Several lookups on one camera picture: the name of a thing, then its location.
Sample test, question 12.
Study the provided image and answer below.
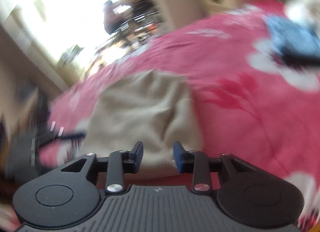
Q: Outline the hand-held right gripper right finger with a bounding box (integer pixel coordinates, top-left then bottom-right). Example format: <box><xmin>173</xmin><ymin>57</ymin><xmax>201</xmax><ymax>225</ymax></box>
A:
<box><xmin>173</xmin><ymin>141</ymin><xmax>258</xmax><ymax>194</ymax></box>

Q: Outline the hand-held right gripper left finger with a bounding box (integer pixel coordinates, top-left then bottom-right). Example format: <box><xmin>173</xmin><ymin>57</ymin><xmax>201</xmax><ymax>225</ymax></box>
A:
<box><xmin>61</xmin><ymin>141</ymin><xmax>144</xmax><ymax>194</ymax></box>

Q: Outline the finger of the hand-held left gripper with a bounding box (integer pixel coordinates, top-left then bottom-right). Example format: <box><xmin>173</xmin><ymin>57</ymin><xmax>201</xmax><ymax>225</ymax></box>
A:
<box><xmin>40</xmin><ymin>131</ymin><xmax>86</xmax><ymax>147</ymax></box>

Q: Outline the beige hooded zip jacket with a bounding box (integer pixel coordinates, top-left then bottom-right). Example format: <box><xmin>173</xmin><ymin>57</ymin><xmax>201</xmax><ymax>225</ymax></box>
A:
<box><xmin>82</xmin><ymin>69</ymin><xmax>205</xmax><ymax>174</ymax></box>

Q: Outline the pink floral blanket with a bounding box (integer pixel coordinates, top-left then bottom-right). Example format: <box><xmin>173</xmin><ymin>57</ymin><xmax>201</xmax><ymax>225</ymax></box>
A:
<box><xmin>39</xmin><ymin>0</ymin><xmax>320</xmax><ymax>232</ymax></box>

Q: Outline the yellow wooden cabinet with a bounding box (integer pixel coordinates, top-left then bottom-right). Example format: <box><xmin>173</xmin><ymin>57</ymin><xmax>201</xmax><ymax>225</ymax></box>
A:
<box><xmin>4</xmin><ymin>17</ymin><xmax>83</xmax><ymax>91</ymax></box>

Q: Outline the black wheelchair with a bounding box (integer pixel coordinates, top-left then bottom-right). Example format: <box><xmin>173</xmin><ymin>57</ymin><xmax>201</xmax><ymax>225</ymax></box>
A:
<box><xmin>124</xmin><ymin>0</ymin><xmax>167</xmax><ymax>46</ymax></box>

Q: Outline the dark knitted cloth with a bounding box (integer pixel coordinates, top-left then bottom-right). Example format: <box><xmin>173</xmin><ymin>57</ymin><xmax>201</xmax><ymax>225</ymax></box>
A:
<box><xmin>279</xmin><ymin>48</ymin><xmax>320</xmax><ymax>67</ymax></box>

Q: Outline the cream nightstand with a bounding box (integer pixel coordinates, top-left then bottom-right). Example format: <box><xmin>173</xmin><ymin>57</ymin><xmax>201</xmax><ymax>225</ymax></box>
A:
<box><xmin>197</xmin><ymin>0</ymin><xmax>242</xmax><ymax>18</ymax></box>

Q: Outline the blue cloth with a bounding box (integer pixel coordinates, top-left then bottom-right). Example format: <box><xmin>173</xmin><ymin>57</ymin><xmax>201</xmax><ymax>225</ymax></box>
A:
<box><xmin>264</xmin><ymin>15</ymin><xmax>320</xmax><ymax>57</ymax></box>

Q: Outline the white fluffy cloth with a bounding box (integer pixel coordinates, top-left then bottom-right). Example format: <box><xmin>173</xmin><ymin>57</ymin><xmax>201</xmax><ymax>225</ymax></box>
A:
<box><xmin>284</xmin><ymin>0</ymin><xmax>320</xmax><ymax>29</ymax></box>

